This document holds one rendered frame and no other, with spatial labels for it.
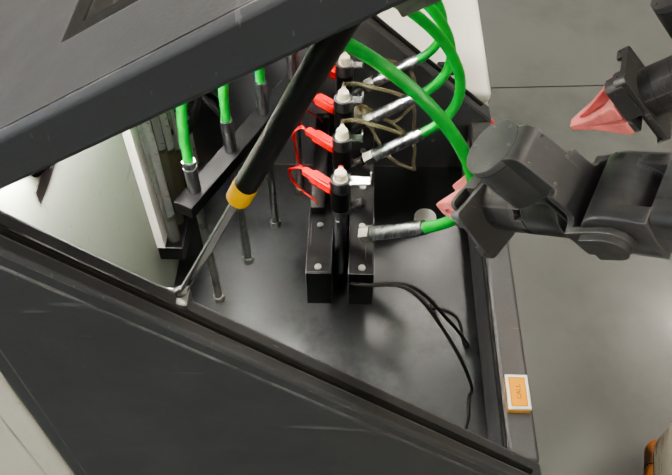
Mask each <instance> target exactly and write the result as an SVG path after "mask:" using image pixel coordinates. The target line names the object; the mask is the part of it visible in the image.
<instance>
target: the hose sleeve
mask: <svg viewBox="0 0 672 475"><path fill-rule="evenodd" d="M423 222H425V220H419V221H417V220H416V221H408V222H403V223H395V224H384V225H378V226H372V227H370V229H369V232H368V234H369V237H370V239H371V240H373V241H376V240H388V239H395V238H404V237H414V236H415V237H416V236H422V235H426V234H427V233H424V232H423V231H422V223H423Z"/></svg>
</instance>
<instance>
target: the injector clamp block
mask: <svg viewBox="0 0 672 475"><path fill-rule="evenodd" d="M316 116H318V117H320V118H329V136H331V137H332V135H333V133H334V132H335V127H334V115H333V114H321V113H317V114H316ZM362 129H363V142H352V159H353V158H354V159H356V158H358V157H360V156H362V154H363V153H364V152H365V151H367V150H370V149H372V148H373V149H374V136H373V134H372V132H371V131H370V129H369V127H367V126H365V127H363V128H361V129H360V130H359V131H357V132H355V133H353V134H361V130H362ZM370 172H372V185H371V186H367V185H352V186H351V200H356V199H359V198H361V197H362V198H364V199H365V201H366V206H365V207H363V208H361V209H358V210H357V212H354V213H352V214H350V215H348V230H347V267H348V304H369V305H371V304H372V303H373V287H358V286H352V285H349V283H351V282H355V283H359V282H362V283H374V241H373V242H369V243H362V242H361V241H360V240H359V238H358V229H359V228H361V227H363V226H370V225H373V226H374V164H371V165H369V166H367V165H364V166H361V167H359V168H358V169H357V170H355V171H353V172H351V176H360V177H370ZM333 173H334V171H333V164H332V153H331V152H329V151H328V163H327V177H329V178H330V176H331V175H332V174H333ZM333 217H334V216H333V214H332V212H331V204H330V194H328V193H326V201H325V213H324V214H312V213H311V209H310V213H309V228H308V242H307V257H306V271H305V275H306V291H307V302H308V303H325V304H331V303H332V290H333V267H335V238H334V225H333Z"/></svg>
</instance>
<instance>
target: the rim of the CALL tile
mask: <svg viewBox="0 0 672 475"><path fill-rule="evenodd" d="M508 377H524V378H525V384H526V392H527V399H528V407H522V406H511V399H510V390H509V382H508ZM504 378H505V387H506V395H507V403H508V410H520V411H531V410H532V406H531V399H530V392H529V385H528V378H527V375H508V374H505V375H504Z"/></svg>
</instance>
